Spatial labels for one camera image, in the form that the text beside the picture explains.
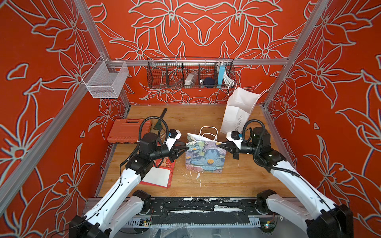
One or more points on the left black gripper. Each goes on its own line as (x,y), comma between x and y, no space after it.
(174,152)

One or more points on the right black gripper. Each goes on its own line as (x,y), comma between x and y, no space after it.
(233,148)

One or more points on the floral patterned paper bag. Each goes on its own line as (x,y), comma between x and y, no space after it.
(204,154)

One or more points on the red RICH paper bag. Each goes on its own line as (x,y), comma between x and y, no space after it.
(161,177)

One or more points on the white paper bag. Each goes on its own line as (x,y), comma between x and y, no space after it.
(238,109)

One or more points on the red paper bag blue panel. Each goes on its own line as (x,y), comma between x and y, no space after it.
(164,163)

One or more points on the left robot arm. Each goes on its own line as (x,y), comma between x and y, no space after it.
(122,202)

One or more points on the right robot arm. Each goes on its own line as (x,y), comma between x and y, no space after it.
(320,217)

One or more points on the orange plastic tool case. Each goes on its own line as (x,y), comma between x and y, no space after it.
(125,131)

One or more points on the dark blue round object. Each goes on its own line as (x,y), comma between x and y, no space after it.
(209,82)

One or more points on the silver pouch in basket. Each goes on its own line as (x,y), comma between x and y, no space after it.
(190,80)

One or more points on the light blue box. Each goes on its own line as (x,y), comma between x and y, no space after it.
(221,73)

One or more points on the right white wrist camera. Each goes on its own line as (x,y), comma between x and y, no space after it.
(236,137)

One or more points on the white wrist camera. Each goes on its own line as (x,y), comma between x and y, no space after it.
(236,137)
(173,136)

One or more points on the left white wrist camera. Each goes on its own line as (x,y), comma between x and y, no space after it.
(173,136)

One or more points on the black wire wall basket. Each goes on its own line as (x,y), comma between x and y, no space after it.
(170,73)

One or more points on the white wire mesh basket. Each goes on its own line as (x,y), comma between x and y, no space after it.
(106,79)

